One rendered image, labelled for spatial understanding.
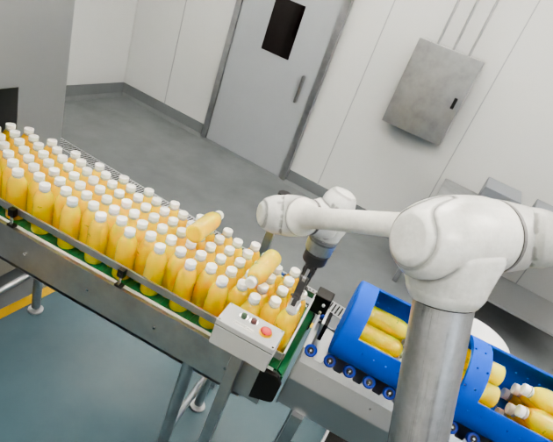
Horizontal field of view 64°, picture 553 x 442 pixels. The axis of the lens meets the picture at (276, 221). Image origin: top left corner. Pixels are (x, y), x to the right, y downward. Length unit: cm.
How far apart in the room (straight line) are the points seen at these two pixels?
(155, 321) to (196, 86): 438
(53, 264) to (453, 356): 150
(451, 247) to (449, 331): 15
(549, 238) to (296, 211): 57
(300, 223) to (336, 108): 388
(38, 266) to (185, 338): 66
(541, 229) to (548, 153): 393
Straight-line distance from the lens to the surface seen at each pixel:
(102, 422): 246
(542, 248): 84
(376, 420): 173
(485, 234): 73
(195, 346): 168
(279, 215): 115
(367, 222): 105
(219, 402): 167
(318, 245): 130
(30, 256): 197
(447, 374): 81
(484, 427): 168
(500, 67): 467
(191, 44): 580
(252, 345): 140
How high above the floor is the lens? 204
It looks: 28 degrees down
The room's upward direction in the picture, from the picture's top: 21 degrees clockwise
